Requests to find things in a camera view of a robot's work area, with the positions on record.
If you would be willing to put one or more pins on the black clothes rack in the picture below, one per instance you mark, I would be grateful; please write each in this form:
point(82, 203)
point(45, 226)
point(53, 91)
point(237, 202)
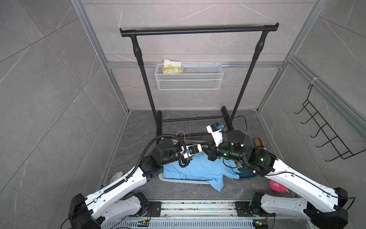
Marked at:
point(133, 34)

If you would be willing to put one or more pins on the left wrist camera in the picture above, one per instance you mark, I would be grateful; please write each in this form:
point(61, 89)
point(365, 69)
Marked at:
point(192, 150)

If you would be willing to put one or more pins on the pink plush doll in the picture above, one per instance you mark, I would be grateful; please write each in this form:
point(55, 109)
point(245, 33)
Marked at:
point(275, 186)

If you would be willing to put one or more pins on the black wall hook rack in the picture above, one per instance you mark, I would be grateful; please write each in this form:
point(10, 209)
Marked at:
point(332, 137)

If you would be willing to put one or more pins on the plaid case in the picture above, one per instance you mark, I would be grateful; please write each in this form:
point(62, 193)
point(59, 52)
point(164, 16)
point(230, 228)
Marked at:
point(258, 143)

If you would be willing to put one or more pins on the light blue t-shirt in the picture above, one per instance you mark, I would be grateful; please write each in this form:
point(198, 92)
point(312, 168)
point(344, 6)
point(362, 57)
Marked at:
point(202, 169)

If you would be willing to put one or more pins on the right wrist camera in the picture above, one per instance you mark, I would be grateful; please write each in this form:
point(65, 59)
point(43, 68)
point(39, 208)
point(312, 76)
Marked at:
point(216, 131)

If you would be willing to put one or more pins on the teal clothespin tray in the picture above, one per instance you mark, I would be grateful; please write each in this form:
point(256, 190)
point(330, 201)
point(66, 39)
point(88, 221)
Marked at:
point(243, 173)

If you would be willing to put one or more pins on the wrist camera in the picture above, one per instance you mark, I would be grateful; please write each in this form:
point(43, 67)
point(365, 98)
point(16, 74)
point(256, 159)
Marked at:
point(192, 150)
point(216, 131)

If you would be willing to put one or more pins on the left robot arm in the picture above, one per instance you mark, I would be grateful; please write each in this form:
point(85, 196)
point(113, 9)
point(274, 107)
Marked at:
point(99, 208)

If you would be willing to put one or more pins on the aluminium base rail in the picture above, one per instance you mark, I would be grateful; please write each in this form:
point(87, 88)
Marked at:
point(207, 214)

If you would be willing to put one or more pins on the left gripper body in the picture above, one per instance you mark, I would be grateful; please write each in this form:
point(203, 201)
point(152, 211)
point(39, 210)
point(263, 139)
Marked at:
point(174, 154)

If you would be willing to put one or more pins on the pink wire hanger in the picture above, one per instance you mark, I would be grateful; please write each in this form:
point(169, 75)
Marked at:
point(184, 135)

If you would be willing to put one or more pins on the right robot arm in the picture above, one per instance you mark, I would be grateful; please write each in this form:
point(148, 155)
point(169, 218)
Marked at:
point(322, 206)

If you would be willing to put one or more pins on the yellow tissue pack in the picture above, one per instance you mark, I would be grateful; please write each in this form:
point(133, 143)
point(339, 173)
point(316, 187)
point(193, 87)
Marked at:
point(172, 67)

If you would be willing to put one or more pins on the white laundry basket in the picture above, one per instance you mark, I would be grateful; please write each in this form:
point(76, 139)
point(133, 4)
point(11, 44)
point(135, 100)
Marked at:
point(161, 177)

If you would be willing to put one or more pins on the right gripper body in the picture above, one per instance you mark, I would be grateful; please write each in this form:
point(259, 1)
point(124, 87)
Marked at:
point(222, 151)

